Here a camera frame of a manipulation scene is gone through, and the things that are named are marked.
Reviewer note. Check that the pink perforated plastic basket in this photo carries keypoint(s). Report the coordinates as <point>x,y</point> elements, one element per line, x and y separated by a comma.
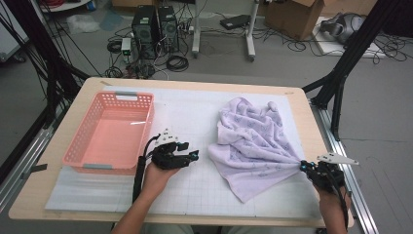
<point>110,143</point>

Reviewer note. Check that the clear plastic bag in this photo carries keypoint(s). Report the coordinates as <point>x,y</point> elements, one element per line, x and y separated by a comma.
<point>82,24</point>

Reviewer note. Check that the person's left hand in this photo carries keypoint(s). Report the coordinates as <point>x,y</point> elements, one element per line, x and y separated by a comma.
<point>156,180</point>

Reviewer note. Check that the white floor board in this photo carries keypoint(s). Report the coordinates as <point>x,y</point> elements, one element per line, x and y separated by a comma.
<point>328,48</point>

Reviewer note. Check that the black flat device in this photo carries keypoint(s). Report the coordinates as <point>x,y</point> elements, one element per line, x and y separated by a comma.
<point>234,21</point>

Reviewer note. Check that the cardboard box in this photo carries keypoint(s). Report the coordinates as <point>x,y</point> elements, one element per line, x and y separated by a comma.
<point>292,19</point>

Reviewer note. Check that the white round table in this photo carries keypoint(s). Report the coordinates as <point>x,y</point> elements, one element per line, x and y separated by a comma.
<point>65,6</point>

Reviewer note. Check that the black computer tower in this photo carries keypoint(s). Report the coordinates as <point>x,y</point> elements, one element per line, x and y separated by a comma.
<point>168,29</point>
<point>144,32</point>

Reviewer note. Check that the white grid mat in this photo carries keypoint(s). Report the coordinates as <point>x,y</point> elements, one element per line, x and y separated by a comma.
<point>195,188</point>

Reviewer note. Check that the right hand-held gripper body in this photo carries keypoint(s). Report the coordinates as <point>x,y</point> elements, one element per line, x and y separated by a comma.
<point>326,177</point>

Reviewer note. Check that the aluminium rail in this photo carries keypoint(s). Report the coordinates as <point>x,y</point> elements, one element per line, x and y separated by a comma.
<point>29,152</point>
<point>354,182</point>

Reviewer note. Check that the white metal stand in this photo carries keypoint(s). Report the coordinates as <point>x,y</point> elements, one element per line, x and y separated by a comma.
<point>250,39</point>

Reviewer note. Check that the lavender printed towel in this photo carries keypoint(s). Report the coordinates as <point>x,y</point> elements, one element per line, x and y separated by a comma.
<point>253,146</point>

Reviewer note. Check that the person's right hand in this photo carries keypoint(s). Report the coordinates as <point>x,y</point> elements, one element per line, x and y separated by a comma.
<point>331,201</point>

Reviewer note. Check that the small white box device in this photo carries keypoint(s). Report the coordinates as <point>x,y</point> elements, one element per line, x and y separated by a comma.
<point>126,45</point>

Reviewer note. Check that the grey and white device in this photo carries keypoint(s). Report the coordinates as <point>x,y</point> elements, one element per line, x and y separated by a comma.
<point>341,27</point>

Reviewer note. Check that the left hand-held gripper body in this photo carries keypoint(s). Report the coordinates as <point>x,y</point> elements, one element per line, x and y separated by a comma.
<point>165,157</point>

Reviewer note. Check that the black metal frame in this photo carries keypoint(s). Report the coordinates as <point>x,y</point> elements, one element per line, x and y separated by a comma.
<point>42,48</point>
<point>350,55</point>

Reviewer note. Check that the grey table bracket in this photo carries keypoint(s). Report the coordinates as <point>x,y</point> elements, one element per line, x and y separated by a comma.
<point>35,169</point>

